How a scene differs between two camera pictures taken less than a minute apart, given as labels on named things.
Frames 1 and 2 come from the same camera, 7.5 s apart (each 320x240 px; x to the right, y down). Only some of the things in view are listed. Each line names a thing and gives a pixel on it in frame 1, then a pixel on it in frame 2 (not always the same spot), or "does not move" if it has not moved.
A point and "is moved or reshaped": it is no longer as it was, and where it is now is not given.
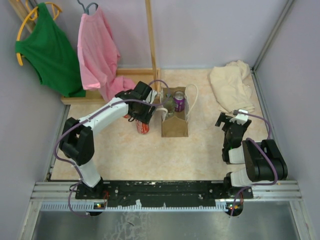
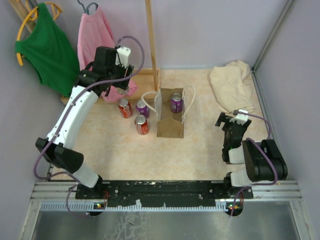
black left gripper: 146,117 -> 123,83
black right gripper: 223,118 does not move
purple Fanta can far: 179,101 does not move
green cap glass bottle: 169,104 is moved or reshaped
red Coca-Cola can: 142,128 does not move
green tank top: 52,54 does not move
